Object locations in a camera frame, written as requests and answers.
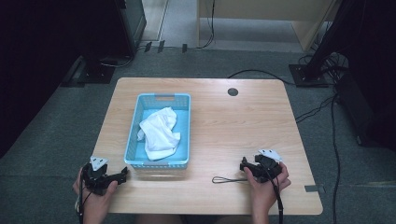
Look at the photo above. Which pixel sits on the round grey table grommet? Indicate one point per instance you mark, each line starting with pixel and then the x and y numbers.
pixel 233 91

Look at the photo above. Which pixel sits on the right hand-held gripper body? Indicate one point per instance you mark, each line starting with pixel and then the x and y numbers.
pixel 267 166

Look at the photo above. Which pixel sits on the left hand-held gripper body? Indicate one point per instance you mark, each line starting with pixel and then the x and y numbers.
pixel 95 177

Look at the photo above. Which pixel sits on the white cloth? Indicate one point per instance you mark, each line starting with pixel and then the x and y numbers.
pixel 158 133

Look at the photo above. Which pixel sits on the light wooden furniture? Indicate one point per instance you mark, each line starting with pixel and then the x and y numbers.
pixel 305 28

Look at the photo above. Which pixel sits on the black floor tape strip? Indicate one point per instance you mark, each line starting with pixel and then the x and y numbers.
pixel 148 46
pixel 161 46

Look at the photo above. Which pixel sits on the dark grey cabinet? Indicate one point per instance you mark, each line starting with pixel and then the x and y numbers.
pixel 134 21

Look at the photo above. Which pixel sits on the blue plastic basket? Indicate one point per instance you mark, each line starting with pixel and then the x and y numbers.
pixel 183 130

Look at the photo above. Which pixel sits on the person's left hand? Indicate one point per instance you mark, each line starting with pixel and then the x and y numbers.
pixel 93 200

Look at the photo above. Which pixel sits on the grey tape strip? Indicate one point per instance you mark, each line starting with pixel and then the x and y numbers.
pixel 314 188

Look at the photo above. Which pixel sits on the black metal stand base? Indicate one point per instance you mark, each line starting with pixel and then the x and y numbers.
pixel 93 73
pixel 308 76

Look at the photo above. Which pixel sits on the person's right hand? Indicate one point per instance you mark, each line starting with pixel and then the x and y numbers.
pixel 267 193

